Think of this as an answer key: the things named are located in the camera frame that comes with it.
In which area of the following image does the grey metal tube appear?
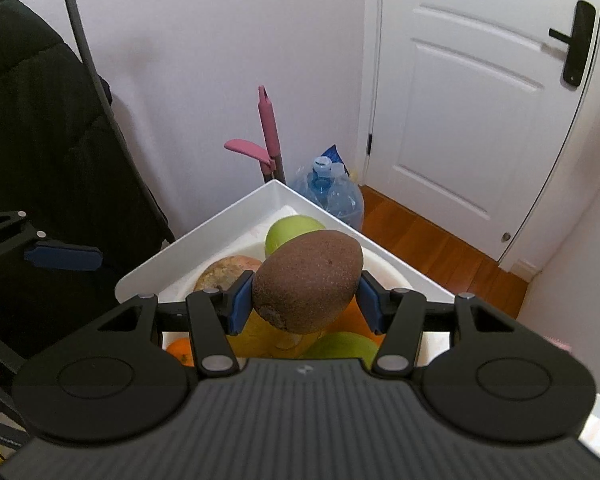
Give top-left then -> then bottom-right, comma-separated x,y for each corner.
57,0 -> 112,103

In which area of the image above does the pink-handled mop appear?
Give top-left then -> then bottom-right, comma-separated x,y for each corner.
224,85 -> 286,183

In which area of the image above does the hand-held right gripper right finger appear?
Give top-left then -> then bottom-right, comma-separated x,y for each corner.
357,270 -> 518,376

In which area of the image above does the green apple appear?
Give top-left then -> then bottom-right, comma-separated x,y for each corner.
265,215 -> 328,261
300,332 -> 381,368

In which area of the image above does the blue plastic bag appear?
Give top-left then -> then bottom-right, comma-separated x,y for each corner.
322,145 -> 356,177

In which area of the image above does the black door handle lock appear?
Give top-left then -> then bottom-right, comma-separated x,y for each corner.
548,0 -> 597,87

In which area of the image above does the russet yellow-green apple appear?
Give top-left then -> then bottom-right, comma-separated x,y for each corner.
194,256 -> 263,293

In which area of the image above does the white panelled door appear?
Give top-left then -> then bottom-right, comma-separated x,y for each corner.
360,0 -> 600,271

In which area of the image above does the small orange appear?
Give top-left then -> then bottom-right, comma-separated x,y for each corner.
166,338 -> 196,367

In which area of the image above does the black padded jacket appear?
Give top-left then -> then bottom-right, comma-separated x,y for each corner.
0,0 -> 176,361

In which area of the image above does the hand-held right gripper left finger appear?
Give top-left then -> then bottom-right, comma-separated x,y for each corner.
97,270 -> 256,378

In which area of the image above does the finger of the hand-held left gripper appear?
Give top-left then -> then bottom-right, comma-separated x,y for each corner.
0,210 -> 103,273

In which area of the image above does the large orange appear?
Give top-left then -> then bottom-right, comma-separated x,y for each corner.
325,302 -> 386,347

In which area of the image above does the clear bottle with white cap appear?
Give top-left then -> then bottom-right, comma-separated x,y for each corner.
325,162 -> 366,233

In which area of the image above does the brown kiwi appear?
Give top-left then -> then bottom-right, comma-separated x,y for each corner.
252,230 -> 365,335

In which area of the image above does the white tray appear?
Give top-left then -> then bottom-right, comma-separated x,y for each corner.
115,179 -> 456,361

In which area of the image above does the clear bottle with blue cap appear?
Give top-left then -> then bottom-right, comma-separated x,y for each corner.
296,156 -> 341,211

